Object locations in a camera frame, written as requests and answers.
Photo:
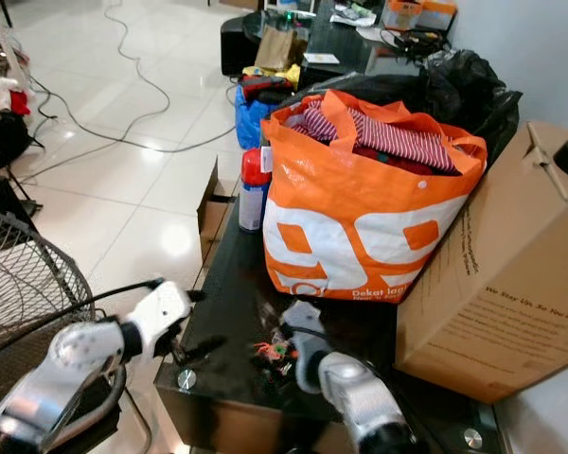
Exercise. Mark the orange box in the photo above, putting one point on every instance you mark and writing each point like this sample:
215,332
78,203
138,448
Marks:
418,13

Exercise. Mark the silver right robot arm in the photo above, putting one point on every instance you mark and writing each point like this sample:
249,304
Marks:
364,402

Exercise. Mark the brown paper bag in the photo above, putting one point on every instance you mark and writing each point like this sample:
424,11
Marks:
279,47

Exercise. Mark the black plastic rubbish bag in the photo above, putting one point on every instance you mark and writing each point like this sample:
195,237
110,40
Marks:
464,90

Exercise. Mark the orange and white shopping bag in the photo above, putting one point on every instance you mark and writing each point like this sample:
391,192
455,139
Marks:
360,227

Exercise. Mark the black glass table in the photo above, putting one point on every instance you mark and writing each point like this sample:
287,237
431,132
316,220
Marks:
227,303

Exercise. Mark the red striped cloth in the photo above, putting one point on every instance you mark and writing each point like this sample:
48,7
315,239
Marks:
407,142

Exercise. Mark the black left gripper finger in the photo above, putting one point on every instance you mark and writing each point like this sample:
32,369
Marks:
206,348

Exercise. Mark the pile of clothes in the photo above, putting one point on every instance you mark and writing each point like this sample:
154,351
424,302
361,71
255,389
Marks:
0,90

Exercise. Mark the small open cardboard box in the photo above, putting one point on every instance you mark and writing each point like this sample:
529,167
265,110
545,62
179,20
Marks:
212,218

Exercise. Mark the black speaker box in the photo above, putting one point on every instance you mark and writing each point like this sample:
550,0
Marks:
237,45

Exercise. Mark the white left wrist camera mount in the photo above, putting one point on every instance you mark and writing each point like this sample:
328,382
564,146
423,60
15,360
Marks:
163,307

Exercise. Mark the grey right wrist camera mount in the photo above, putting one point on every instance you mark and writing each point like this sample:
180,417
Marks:
308,336

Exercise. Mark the large brown cardboard box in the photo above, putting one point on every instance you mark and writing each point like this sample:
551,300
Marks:
502,284

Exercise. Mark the black desk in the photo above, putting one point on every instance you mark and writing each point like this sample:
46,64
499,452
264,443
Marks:
350,47

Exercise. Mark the spray can with red cap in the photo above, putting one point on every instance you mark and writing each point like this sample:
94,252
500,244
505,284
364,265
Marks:
254,189

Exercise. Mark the blue bag with clothes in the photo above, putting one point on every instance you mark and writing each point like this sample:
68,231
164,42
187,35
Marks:
251,113

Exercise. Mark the yellow cloth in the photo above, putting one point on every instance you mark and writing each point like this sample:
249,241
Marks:
292,76

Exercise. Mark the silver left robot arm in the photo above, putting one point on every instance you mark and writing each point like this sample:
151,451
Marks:
71,364

